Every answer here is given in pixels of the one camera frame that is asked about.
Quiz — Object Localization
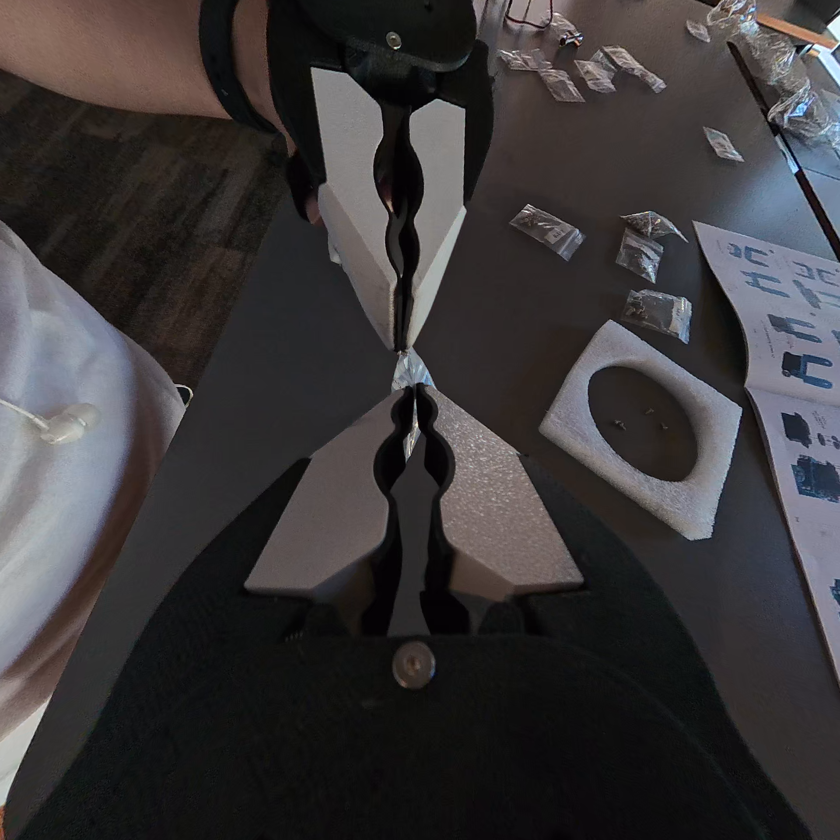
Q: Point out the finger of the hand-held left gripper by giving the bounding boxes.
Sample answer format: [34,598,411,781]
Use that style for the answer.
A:
[310,64,404,352]
[397,97,469,352]

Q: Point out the dark brown desk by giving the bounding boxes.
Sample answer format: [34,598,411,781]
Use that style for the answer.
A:
[7,0,840,840]

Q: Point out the white earphone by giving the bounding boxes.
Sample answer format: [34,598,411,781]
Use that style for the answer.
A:
[0,397,102,447]

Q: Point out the scattered small plastic packets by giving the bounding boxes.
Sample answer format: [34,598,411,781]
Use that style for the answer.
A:
[497,20,746,163]

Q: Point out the printed instruction manual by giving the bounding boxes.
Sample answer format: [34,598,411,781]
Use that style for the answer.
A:
[692,221,840,634]

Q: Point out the person's left forearm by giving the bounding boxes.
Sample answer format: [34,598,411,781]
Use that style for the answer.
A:
[0,0,290,122]

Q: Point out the small zip bag of screws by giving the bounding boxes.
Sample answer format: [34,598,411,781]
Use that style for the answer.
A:
[392,348,437,460]

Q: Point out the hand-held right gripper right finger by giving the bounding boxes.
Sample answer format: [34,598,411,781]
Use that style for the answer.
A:
[415,384,585,624]

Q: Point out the person's white shirt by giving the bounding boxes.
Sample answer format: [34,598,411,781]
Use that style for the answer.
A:
[0,220,185,723]

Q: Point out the labelled clear screw bag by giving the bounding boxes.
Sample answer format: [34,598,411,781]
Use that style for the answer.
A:
[510,203,586,261]
[626,289,693,343]

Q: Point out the white foam frame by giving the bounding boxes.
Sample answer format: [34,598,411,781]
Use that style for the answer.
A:
[539,319,744,540]

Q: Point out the red servo cable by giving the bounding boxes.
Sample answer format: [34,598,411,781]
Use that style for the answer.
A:
[505,0,559,30]

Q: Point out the black wristband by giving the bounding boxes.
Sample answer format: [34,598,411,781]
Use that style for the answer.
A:
[199,0,280,135]

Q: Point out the person's left hand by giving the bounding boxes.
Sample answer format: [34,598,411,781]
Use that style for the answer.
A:
[283,128,324,227]

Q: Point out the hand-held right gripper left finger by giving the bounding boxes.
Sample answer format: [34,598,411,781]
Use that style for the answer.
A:
[244,386,416,624]

